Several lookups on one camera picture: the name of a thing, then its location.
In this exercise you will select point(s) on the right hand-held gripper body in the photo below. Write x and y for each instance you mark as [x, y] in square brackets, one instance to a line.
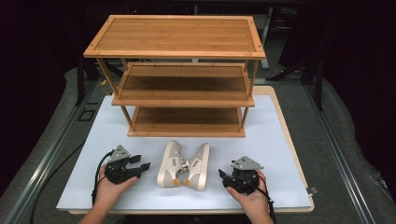
[246, 177]

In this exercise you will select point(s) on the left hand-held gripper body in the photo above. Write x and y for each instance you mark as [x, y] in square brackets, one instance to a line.
[120, 171]

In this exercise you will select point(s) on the beige sneaker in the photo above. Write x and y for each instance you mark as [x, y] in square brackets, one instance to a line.
[169, 165]
[199, 168]

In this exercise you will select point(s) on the three-tier wooden shoe rack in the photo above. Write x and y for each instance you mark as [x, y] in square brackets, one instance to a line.
[177, 37]

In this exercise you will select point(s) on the person's left hand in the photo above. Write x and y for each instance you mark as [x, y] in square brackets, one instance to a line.
[109, 193]

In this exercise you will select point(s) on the person's right hand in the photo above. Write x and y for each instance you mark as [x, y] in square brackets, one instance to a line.
[253, 203]

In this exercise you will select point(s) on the white table mat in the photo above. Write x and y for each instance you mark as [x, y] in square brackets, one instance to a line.
[264, 140]

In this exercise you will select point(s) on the silver metal clip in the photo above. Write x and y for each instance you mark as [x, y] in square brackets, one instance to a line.
[312, 190]

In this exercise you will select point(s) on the small yellow tag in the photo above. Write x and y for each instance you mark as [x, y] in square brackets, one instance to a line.
[103, 83]

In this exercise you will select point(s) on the black metal stand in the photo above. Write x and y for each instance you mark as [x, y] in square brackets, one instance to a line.
[81, 77]
[316, 81]

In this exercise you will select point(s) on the aluminium floor rail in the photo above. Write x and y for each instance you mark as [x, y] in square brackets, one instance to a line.
[339, 155]
[40, 168]

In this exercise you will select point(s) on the white metal stand post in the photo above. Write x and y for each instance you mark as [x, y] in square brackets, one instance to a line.
[265, 43]

